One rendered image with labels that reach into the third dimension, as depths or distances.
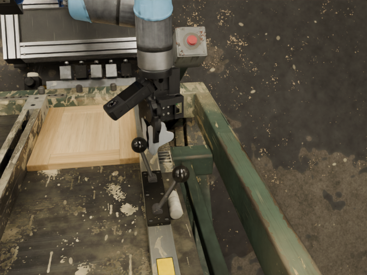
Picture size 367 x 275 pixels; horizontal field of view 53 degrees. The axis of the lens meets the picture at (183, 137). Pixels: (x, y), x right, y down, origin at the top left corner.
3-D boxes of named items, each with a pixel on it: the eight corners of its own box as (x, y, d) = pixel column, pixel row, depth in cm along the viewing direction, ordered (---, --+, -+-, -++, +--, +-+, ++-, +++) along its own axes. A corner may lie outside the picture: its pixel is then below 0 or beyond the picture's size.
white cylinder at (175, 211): (182, 219, 86) (177, 198, 93) (182, 208, 84) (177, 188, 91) (170, 220, 85) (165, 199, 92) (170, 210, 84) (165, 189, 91)
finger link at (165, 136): (176, 155, 88) (176, 120, 84) (154, 162, 85) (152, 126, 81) (170, 149, 90) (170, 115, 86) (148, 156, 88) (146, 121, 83)
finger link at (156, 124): (162, 144, 83) (161, 108, 79) (155, 146, 82) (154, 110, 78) (153, 136, 86) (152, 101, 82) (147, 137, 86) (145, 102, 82)
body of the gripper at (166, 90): (184, 120, 84) (184, 69, 78) (149, 129, 80) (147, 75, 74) (169, 108, 90) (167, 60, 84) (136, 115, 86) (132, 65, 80)
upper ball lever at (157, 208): (161, 210, 84) (191, 165, 79) (163, 222, 80) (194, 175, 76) (146, 205, 82) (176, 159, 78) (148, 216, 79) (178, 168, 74)
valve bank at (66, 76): (140, 67, 176) (141, 51, 152) (142, 96, 175) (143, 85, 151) (30, 71, 169) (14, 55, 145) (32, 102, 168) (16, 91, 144)
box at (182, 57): (197, 41, 162) (205, 25, 144) (199, 67, 161) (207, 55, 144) (170, 42, 160) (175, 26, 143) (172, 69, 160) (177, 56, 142)
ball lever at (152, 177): (160, 175, 94) (143, 132, 87) (161, 184, 90) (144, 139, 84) (146, 180, 93) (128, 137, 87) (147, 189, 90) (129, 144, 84)
